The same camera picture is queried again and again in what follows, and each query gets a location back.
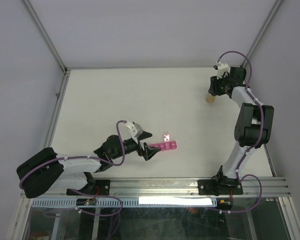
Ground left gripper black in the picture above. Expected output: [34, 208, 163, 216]
[111, 131, 161, 160]

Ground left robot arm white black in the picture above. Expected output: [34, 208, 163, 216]
[16, 135, 161, 199]

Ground grey slotted cable duct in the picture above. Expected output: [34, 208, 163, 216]
[32, 197, 217, 208]

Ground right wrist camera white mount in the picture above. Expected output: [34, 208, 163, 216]
[213, 62, 230, 79]

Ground aluminium mounting rail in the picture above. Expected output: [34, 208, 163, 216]
[21, 176, 290, 201]

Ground right aluminium frame post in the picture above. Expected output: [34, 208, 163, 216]
[246, 0, 285, 60]

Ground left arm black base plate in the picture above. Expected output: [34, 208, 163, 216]
[66, 179, 111, 197]

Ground aluminium frame post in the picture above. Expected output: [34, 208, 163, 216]
[20, 0, 68, 74]
[246, 0, 285, 60]

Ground clear bottle yellow capsules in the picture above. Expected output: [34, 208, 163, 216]
[205, 93, 217, 104]

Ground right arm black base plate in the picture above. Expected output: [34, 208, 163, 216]
[197, 179, 243, 196]

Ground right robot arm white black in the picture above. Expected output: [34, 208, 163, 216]
[204, 63, 274, 196]

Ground left aluminium frame post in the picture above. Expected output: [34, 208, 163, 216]
[20, 0, 68, 74]

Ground pink weekly pill organizer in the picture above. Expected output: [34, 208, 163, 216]
[149, 133, 178, 151]

